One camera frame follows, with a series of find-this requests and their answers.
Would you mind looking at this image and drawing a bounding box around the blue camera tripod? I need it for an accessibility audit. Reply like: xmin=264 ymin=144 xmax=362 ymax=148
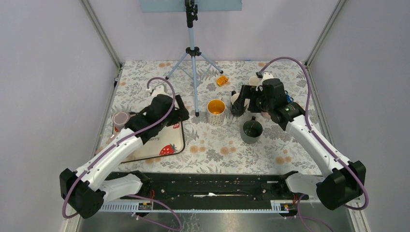
xmin=165 ymin=0 xmax=224 ymax=117

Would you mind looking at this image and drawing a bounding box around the blue board on wall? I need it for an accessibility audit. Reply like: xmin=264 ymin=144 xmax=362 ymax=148
xmin=139 ymin=0 xmax=242 ymax=13

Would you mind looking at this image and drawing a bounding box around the purple cup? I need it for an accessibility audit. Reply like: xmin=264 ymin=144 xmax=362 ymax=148
xmin=112 ymin=112 xmax=130 ymax=132

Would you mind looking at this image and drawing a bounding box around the blue toy car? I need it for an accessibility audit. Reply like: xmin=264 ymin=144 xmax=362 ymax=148
xmin=286 ymin=93 xmax=293 ymax=103

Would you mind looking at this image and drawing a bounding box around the yellow mug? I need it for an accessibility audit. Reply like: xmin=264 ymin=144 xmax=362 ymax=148
xmin=248 ymin=76 xmax=263 ymax=87

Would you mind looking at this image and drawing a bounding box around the floral mug orange inside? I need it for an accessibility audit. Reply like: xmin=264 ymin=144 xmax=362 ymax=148
xmin=207 ymin=99 xmax=226 ymax=126

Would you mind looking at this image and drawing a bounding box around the grey mug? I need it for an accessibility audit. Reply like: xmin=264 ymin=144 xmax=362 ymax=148
xmin=240 ymin=116 xmax=263 ymax=144

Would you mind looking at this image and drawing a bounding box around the small orange toy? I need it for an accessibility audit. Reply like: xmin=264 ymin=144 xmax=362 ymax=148
xmin=216 ymin=75 xmax=229 ymax=87

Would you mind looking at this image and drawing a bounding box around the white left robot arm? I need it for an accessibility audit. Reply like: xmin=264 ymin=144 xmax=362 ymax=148
xmin=59 ymin=94 xmax=189 ymax=219

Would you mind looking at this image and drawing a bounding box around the strawberry print tray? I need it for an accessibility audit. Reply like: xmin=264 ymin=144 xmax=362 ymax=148
xmin=121 ymin=122 xmax=185 ymax=163

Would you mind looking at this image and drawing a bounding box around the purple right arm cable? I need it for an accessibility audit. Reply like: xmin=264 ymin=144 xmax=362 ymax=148
xmin=258 ymin=57 xmax=369 ymax=232

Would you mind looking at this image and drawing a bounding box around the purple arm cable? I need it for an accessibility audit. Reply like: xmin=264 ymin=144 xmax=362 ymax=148
xmin=61 ymin=77 xmax=176 ymax=219
xmin=258 ymin=57 xmax=369 ymax=232

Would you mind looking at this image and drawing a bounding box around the black mug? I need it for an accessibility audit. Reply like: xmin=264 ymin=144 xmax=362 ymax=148
xmin=230 ymin=90 xmax=245 ymax=117

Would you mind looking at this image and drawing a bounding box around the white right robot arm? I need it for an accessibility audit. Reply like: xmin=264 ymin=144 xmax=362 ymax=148
xmin=231 ymin=78 xmax=367 ymax=210

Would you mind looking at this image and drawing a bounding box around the pink mug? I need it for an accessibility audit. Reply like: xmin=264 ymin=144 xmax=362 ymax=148
xmin=261 ymin=112 xmax=271 ymax=120

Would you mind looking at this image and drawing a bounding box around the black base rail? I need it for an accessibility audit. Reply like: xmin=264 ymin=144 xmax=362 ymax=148
xmin=132 ymin=171 xmax=308 ymax=211

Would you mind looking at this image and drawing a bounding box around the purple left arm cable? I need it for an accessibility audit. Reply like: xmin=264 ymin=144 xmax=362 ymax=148
xmin=61 ymin=77 xmax=176 ymax=219

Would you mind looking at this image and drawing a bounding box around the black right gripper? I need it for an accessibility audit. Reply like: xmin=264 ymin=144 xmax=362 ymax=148
xmin=233 ymin=85 xmax=273 ymax=113

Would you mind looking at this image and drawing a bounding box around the floral tablecloth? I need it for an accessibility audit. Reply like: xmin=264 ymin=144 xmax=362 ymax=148
xmin=97 ymin=60 xmax=321 ymax=174

